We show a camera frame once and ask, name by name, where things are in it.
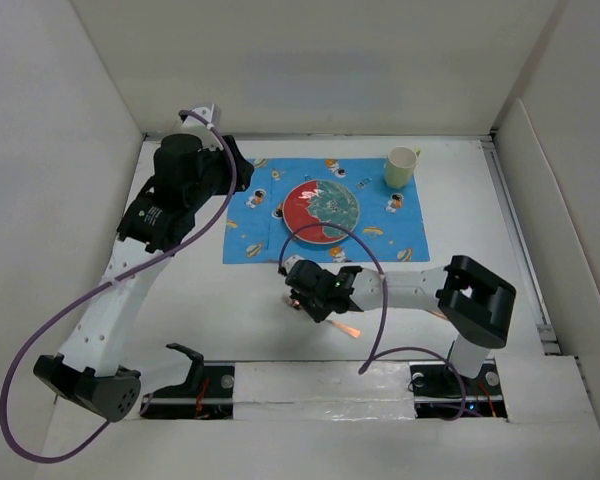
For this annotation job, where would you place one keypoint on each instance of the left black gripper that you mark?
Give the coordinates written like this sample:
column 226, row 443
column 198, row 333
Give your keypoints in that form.
column 222, row 157

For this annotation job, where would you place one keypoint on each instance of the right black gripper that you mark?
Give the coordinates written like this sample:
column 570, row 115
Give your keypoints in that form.
column 318, row 315

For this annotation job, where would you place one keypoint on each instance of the copper fork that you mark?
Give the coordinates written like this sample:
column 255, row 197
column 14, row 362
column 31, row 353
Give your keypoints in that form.
column 295, row 305

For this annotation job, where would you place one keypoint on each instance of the red and teal plate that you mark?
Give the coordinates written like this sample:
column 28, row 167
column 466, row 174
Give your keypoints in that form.
column 328, row 208

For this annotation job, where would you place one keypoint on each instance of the blue astronaut print cloth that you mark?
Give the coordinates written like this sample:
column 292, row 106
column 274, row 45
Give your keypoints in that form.
column 390, row 227

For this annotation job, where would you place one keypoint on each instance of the copper spoon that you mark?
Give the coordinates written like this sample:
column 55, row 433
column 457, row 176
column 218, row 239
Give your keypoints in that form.
column 438, row 314

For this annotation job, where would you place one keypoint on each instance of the pale yellow mug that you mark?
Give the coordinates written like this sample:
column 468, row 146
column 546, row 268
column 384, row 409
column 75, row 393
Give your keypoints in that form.
column 400, row 165

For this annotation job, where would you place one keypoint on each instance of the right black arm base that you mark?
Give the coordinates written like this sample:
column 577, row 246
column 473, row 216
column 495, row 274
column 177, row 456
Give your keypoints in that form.
column 437, row 392

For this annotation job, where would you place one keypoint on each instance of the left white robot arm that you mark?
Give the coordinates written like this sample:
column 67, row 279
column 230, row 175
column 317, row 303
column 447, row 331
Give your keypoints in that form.
column 91, row 369

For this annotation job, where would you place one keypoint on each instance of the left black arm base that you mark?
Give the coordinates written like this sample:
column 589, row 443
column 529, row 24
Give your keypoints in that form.
column 182, row 385

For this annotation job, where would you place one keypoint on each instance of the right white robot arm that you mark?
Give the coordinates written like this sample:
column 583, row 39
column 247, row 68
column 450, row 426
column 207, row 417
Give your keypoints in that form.
column 477, row 302

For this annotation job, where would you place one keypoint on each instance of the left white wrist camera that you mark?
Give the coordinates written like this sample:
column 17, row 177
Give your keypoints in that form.
column 197, row 117

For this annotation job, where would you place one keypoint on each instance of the metal rail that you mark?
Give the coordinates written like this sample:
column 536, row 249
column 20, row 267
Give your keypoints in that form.
column 320, row 400

